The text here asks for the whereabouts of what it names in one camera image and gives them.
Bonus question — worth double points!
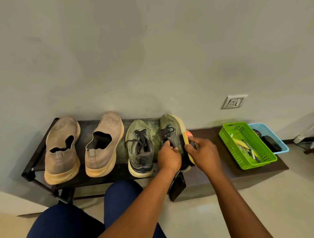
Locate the person's right hand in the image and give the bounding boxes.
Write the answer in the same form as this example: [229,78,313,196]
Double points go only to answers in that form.
[184,136,222,173]

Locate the person's left hand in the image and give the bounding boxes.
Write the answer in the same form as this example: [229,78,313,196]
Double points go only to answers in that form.
[157,140,183,173]

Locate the yellow-edged shoe shine sponge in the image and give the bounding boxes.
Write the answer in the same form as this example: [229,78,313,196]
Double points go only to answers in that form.
[181,130,198,172]

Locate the green sneaker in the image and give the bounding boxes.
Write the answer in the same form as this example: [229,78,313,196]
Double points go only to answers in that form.
[124,119,154,178]
[160,113,196,172]

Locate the yellow sticky note pad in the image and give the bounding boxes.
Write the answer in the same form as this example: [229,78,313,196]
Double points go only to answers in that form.
[232,138,251,149]

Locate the beige suede shoe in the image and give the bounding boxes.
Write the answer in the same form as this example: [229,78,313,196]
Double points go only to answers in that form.
[44,116,81,186]
[84,111,125,178]

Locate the person's right forearm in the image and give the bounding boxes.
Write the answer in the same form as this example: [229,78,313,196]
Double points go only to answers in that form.
[207,168,273,238]

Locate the person's left forearm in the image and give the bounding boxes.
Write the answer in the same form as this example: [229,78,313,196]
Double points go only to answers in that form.
[98,168,182,238]

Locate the dark brown low bench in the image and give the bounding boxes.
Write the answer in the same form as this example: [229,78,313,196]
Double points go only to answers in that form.
[175,126,289,203]

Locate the green plastic basket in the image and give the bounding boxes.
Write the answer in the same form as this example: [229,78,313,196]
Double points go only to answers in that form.
[218,122,278,170]

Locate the light blue plastic basket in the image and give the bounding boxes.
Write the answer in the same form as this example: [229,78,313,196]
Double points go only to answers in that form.
[248,123,290,155]

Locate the black metal shoe rack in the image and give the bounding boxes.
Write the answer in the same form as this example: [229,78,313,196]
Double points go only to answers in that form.
[21,117,187,205]

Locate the dark blue trousers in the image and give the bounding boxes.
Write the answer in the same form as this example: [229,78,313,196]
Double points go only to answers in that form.
[26,179,167,238]

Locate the white wall socket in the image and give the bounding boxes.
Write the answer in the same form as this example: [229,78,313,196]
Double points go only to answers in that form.
[220,94,249,110]

